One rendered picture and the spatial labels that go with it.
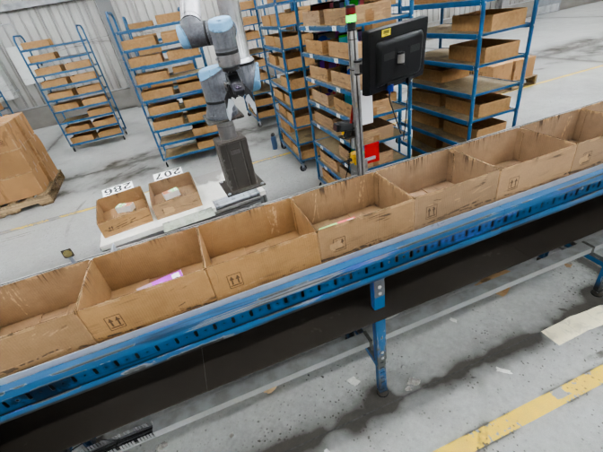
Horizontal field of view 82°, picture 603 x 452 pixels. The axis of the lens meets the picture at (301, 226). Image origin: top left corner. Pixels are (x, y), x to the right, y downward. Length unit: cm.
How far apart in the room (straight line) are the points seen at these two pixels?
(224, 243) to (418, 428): 123
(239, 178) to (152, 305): 124
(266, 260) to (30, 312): 92
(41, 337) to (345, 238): 100
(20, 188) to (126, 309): 456
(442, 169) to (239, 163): 119
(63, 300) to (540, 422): 206
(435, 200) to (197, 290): 92
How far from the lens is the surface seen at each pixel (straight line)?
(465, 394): 204
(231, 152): 220
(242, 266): 118
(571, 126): 232
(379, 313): 147
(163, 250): 145
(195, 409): 180
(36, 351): 137
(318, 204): 149
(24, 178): 564
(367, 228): 128
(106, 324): 128
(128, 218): 224
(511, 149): 204
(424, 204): 138
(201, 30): 162
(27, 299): 162
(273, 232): 148
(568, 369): 228
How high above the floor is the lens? 171
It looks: 33 degrees down
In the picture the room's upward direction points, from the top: 10 degrees counter-clockwise
